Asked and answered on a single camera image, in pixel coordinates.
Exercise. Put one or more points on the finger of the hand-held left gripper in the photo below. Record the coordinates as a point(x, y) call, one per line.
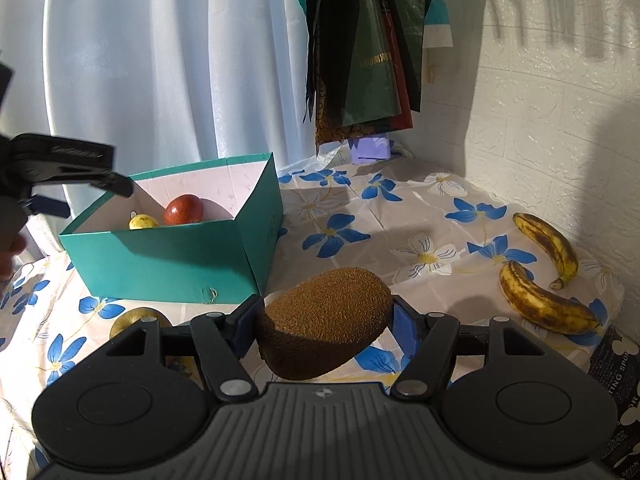
point(65, 160)
point(47, 206)

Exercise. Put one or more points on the dark green hanging bag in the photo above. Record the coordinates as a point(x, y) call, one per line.
point(370, 40)

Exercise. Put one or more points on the blue floral tablecloth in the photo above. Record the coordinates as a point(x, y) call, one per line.
point(350, 220)

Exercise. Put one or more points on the teal cardboard box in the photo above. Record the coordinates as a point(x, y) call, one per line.
point(165, 260)

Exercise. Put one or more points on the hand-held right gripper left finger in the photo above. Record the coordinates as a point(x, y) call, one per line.
point(247, 325)

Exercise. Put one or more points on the brown kiwi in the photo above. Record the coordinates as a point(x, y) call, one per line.
point(132, 317)
point(325, 322)

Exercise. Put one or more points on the spotted yellow banana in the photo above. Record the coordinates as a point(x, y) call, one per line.
point(547, 245)
point(540, 300)

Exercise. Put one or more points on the dark red hanging bag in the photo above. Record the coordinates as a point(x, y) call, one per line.
point(400, 110)

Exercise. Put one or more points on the teal white hanging bag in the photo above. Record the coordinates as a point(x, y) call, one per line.
point(437, 17)

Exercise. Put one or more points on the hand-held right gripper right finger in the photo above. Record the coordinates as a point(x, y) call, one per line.
point(406, 325)

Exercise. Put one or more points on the purple paper box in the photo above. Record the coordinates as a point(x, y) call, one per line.
point(371, 150)

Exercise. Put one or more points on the red apple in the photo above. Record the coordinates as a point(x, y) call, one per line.
point(184, 210)

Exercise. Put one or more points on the black printed box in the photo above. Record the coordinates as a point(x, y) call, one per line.
point(617, 400)

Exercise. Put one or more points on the yellow pear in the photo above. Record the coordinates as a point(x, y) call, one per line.
point(144, 222)

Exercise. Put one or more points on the person's left hand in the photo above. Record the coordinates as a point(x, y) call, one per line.
point(10, 260)

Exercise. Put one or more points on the white curtain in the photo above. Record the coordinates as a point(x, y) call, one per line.
point(150, 60)

